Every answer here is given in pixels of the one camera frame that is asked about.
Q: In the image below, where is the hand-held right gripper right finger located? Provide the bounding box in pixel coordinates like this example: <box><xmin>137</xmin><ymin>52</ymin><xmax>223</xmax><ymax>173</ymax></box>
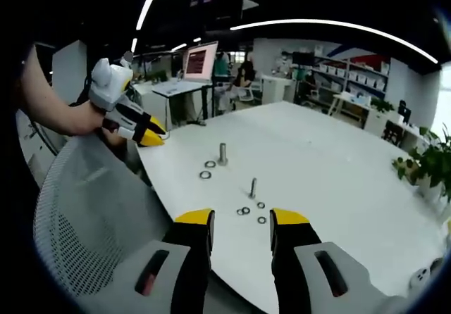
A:
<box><xmin>269</xmin><ymin>208</ymin><xmax>409</xmax><ymax>314</ymax></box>

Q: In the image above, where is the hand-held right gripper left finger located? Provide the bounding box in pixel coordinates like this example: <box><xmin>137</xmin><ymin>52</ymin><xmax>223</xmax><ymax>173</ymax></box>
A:
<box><xmin>80</xmin><ymin>208</ymin><xmax>216</xmax><ymax>314</ymax></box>

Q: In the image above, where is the large threaded stud bolt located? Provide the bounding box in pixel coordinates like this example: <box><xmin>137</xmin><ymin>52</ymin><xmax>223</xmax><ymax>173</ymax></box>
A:
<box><xmin>217</xmin><ymin>142</ymin><xmax>230</xmax><ymax>168</ymax></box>

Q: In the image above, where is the person's left hand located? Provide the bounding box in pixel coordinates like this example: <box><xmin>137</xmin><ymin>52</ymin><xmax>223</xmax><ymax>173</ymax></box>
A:
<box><xmin>68</xmin><ymin>101</ymin><xmax>121</xmax><ymax>137</ymax></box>

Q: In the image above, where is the white standing desk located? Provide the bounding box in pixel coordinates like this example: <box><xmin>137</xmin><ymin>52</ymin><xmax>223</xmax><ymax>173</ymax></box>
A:
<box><xmin>151</xmin><ymin>78</ymin><xmax>214</xmax><ymax>127</ymax></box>

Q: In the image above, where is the computer monitor with pink screen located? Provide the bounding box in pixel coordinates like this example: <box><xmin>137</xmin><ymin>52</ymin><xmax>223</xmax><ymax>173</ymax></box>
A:
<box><xmin>183</xmin><ymin>40</ymin><xmax>220</xmax><ymax>83</ymax></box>

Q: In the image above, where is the white mesh office chair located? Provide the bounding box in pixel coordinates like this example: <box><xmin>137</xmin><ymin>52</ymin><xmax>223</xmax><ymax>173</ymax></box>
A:
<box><xmin>32</xmin><ymin>134</ymin><xmax>179</xmax><ymax>299</ymax></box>

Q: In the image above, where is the curved ceiling light strip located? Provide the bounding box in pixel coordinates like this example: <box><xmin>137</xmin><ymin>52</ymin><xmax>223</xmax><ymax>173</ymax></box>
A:
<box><xmin>135</xmin><ymin>0</ymin><xmax>167</xmax><ymax>32</ymax></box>
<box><xmin>229</xmin><ymin>18</ymin><xmax>440</xmax><ymax>65</ymax></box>

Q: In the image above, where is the white handheld controller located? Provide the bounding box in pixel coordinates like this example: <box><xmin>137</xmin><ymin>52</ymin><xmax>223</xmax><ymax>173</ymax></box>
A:
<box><xmin>408</xmin><ymin>256</ymin><xmax>444</xmax><ymax>291</ymax></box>

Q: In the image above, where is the white cabinet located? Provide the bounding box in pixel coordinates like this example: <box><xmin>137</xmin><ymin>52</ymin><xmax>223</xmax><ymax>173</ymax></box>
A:
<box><xmin>259</xmin><ymin>75</ymin><xmax>296</xmax><ymax>104</ymax></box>

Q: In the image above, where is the black monitor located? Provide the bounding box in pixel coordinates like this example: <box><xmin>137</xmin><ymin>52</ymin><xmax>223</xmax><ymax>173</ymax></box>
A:
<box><xmin>291</xmin><ymin>51</ymin><xmax>316</xmax><ymax>66</ymax></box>

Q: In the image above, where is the small green potted plant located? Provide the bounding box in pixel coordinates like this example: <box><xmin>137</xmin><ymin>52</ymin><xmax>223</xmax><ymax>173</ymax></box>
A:
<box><xmin>370</xmin><ymin>97</ymin><xmax>395</xmax><ymax>115</ymax></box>

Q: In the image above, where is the storage shelving with white boxes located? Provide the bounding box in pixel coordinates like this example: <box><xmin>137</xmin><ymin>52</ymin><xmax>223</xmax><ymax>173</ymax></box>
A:
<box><xmin>309</xmin><ymin>54</ymin><xmax>391</xmax><ymax>99</ymax></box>

